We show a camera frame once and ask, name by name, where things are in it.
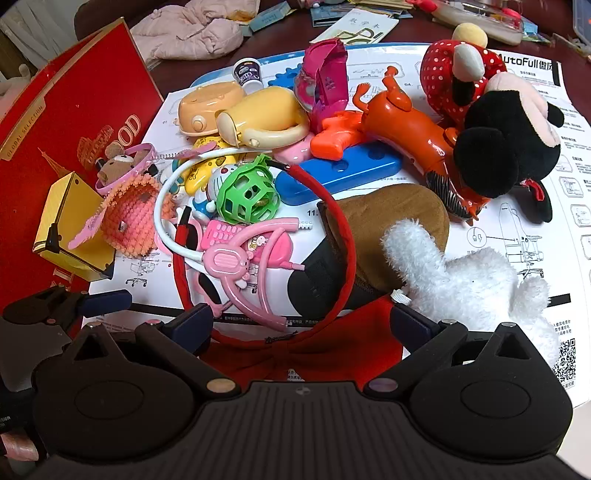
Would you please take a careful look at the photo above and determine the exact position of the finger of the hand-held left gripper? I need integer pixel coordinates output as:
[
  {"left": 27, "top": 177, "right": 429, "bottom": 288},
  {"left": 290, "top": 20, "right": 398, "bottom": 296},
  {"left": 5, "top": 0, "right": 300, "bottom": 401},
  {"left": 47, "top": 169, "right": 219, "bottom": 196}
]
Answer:
[{"left": 2, "top": 286, "right": 133, "bottom": 330}]

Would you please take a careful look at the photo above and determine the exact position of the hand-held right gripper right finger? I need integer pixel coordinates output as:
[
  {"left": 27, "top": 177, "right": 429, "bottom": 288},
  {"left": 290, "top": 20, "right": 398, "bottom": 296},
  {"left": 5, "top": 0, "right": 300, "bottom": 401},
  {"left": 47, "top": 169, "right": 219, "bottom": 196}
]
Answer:
[{"left": 364, "top": 298, "right": 539, "bottom": 401}]

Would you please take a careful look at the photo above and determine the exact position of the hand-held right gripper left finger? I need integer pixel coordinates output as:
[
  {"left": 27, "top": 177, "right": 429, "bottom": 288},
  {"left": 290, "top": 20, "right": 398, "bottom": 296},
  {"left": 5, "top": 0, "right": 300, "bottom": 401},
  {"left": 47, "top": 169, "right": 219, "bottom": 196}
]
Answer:
[{"left": 62, "top": 304, "right": 242, "bottom": 401}]

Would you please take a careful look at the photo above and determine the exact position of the white plush toy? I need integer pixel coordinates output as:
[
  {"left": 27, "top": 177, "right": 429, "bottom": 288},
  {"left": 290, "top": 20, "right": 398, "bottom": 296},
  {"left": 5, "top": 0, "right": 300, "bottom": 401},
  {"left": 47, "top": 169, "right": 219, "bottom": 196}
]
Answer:
[{"left": 381, "top": 218, "right": 561, "bottom": 365}]

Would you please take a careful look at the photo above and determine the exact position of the red headband with bow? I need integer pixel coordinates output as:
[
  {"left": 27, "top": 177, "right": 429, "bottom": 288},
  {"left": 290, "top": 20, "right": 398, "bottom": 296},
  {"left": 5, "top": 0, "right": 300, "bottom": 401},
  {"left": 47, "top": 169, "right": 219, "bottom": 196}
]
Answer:
[{"left": 173, "top": 159, "right": 404, "bottom": 383}]

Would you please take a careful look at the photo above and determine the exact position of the blue robot cat figure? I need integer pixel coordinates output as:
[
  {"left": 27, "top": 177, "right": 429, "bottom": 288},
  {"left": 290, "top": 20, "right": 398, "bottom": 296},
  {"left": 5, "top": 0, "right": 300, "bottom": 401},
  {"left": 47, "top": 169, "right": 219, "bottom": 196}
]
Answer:
[{"left": 191, "top": 164, "right": 241, "bottom": 220}]

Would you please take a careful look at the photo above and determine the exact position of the red gift box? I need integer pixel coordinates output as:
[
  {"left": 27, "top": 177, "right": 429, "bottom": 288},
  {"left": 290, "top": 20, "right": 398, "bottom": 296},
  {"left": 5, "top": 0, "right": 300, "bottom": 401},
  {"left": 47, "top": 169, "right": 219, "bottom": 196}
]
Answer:
[{"left": 0, "top": 17, "right": 163, "bottom": 301}]

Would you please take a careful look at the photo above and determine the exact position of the pink beaded wing piece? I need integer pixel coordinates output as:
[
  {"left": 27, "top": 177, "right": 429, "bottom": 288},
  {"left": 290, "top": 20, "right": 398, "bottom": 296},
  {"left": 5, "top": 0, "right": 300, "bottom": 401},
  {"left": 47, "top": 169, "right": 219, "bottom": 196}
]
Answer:
[{"left": 68, "top": 210, "right": 114, "bottom": 250}]

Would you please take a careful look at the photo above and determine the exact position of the orange pink beaded basket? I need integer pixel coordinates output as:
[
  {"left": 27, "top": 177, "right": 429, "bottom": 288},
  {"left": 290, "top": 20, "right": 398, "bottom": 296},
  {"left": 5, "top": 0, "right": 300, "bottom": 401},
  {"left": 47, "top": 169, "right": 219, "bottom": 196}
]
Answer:
[{"left": 100, "top": 176, "right": 178, "bottom": 259}]

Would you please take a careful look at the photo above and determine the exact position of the gold cardboard box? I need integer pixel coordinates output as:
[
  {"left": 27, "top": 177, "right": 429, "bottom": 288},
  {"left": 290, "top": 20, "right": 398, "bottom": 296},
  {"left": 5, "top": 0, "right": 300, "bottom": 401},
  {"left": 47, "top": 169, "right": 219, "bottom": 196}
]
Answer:
[{"left": 32, "top": 172, "right": 116, "bottom": 281}]

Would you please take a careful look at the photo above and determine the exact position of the pink toy phone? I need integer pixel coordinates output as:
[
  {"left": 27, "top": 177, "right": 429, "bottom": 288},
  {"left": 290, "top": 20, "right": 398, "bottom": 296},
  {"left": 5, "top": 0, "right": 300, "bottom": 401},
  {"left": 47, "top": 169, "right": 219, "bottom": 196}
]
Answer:
[{"left": 198, "top": 219, "right": 293, "bottom": 270}]

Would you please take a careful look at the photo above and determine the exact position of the white headband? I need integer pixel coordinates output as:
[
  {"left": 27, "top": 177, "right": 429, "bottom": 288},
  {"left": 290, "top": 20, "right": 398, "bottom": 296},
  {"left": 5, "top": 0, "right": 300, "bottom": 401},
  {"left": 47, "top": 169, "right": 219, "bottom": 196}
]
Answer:
[{"left": 154, "top": 148, "right": 308, "bottom": 273}]

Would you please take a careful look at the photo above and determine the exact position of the brown plush pouch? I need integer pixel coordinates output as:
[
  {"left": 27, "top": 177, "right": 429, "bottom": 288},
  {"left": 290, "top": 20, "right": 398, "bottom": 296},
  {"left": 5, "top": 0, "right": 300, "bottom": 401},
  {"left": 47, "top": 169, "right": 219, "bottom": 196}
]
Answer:
[{"left": 318, "top": 183, "right": 451, "bottom": 296}]

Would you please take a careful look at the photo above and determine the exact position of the pink hoop with bear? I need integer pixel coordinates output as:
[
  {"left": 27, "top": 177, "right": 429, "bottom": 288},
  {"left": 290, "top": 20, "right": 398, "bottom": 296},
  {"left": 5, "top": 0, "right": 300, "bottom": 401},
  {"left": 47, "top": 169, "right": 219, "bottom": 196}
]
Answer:
[{"left": 95, "top": 143, "right": 155, "bottom": 195}]

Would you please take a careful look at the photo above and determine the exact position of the green lattice ball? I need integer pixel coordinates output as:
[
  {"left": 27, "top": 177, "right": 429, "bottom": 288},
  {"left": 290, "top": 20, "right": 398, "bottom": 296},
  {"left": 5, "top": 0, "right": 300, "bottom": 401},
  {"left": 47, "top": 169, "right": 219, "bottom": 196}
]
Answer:
[{"left": 217, "top": 154, "right": 281, "bottom": 225}]

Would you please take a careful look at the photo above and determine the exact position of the white instruction sheet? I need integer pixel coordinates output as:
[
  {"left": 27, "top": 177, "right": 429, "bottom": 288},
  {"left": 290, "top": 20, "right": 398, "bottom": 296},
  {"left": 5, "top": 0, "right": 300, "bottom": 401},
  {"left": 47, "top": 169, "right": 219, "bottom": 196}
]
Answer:
[{"left": 88, "top": 46, "right": 591, "bottom": 409}]

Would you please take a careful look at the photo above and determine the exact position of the yellow printed toy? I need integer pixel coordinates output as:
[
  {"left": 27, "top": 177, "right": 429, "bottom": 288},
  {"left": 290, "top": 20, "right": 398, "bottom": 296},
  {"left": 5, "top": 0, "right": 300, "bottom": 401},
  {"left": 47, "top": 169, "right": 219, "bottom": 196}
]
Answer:
[{"left": 173, "top": 136, "right": 241, "bottom": 195}]

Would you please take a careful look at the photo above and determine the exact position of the blue plastic bar with holes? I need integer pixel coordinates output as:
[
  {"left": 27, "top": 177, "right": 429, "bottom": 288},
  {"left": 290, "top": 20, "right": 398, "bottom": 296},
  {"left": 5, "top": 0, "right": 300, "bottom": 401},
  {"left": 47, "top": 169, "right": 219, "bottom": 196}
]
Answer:
[{"left": 276, "top": 141, "right": 402, "bottom": 207}]

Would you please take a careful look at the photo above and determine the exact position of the pink pig toy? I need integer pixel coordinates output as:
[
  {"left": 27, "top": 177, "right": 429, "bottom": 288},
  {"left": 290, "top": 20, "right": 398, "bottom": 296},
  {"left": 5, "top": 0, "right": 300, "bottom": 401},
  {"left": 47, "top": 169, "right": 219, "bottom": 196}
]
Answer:
[{"left": 277, "top": 138, "right": 315, "bottom": 165}]

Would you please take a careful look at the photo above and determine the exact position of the orange toy drill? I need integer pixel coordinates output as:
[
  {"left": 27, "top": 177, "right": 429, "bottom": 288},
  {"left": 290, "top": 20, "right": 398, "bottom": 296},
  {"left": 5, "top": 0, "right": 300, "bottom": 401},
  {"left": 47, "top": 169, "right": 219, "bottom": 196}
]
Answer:
[{"left": 310, "top": 65, "right": 492, "bottom": 227}]

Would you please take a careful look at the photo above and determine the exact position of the mouse plush in polka-dot dress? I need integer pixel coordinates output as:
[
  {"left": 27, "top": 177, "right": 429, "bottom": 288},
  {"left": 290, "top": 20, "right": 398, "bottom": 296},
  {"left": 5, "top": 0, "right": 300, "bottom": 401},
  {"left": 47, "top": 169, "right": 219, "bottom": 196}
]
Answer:
[{"left": 421, "top": 22, "right": 566, "bottom": 225}]

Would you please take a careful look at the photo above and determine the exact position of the peach plastic toy bowl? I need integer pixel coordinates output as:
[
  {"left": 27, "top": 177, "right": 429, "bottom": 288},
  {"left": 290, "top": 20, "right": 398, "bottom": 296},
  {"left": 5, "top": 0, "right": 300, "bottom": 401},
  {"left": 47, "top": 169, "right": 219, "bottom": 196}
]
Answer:
[{"left": 178, "top": 80, "right": 247, "bottom": 138}]

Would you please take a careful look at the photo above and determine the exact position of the small purple white cup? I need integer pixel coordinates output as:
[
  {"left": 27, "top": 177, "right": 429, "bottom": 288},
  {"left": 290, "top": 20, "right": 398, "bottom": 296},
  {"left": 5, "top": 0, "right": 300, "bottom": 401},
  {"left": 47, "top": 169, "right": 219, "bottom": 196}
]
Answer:
[{"left": 233, "top": 58, "right": 265, "bottom": 93}]

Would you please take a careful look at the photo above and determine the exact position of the magenta toy shoe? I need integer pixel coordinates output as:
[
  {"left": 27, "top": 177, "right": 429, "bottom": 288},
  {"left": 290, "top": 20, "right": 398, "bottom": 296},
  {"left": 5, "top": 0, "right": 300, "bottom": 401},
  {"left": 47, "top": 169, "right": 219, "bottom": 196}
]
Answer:
[{"left": 294, "top": 38, "right": 349, "bottom": 134}]

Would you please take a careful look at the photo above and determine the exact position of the blue plastic gear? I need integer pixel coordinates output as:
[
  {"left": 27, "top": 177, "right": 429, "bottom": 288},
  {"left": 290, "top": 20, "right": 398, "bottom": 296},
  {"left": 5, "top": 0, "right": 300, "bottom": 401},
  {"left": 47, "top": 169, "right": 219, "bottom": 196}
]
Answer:
[{"left": 267, "top": 65, "right": 305, "bottom": 88}]

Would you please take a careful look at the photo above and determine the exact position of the pink padded cloth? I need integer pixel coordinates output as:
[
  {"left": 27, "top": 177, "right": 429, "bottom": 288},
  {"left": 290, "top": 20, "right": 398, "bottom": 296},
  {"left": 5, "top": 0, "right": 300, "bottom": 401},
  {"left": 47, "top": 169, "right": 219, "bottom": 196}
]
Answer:
[{"left": 130, "top": 0, "right": 259, "bottom": 62}]

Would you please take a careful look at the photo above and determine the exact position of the white booklet with green print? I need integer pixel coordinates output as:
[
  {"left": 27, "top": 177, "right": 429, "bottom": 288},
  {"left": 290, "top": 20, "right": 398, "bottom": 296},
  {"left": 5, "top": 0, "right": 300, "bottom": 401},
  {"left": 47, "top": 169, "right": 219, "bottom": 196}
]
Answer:
[{"left": 316, "top": 8, "right": 400, "bottom": 46}]

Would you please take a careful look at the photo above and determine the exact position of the teal card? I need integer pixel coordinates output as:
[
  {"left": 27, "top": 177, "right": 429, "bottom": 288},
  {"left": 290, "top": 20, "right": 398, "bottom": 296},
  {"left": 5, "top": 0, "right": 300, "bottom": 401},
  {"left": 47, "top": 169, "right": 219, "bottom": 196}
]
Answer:
[{"left": 240, "top": 7, "right": 296, "bottom": 35}]

